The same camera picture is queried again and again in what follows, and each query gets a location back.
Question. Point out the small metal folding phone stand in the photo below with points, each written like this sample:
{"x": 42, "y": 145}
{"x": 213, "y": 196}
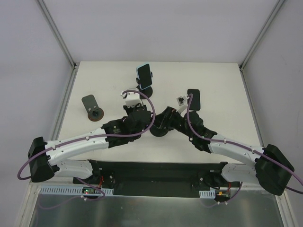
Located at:
{"x": 94, "y": 112}

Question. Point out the white slotted cable duct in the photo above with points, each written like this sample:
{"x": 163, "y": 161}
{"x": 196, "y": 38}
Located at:
{"x": 74, "y": 190}
{"x": 214, "y": 193}

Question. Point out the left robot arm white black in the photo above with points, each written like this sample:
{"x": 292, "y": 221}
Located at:
{"x": 54, "y": 158}

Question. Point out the aluminium frame rail left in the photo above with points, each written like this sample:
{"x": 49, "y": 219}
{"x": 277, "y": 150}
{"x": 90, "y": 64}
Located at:
{"x": 56, "y": 33}

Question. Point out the phone in light blue case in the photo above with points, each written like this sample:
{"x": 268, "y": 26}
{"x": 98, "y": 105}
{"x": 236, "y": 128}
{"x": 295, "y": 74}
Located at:
{"x": 144, "y": 76}

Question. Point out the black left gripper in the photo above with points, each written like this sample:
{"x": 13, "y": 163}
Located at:
{"x": 132, "y": 109}

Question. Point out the aluminium frame rail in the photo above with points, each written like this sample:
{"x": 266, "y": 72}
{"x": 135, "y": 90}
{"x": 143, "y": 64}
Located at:
{"x": 262, "y": 33}
{"x": 56, "y": 33}

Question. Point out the white slotted cable duct right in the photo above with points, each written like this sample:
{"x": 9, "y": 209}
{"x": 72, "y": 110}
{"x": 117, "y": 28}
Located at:
{"x": 214, "y": 193}

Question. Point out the black round-base phone stand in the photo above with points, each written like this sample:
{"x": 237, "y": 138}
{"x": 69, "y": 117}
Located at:
{"x": 147, "y": 92}
{"x": 158, "y": 132}

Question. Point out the black phone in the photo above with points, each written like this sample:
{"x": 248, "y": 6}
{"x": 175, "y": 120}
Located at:
{"x": 196, "y": 101}

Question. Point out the aluminium frame rail right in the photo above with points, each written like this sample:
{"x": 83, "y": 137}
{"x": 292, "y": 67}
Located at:
{"x": 262, "y": 33}

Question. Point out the white slotted cable duct left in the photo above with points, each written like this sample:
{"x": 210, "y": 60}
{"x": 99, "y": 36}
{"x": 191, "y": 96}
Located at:
{"x": 74, "y": 190}

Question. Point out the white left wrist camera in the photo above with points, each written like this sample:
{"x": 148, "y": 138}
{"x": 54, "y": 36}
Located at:
{"x": 131, "y": 98}

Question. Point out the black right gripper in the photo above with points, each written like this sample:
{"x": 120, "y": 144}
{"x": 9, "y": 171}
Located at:
{"x": 170, "y": 113}

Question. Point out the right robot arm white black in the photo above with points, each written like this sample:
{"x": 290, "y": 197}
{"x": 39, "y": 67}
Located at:
{"x": 267, "y": 166}

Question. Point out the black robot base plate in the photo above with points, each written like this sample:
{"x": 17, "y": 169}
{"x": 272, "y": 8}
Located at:
{"x": 183, "y": 180}

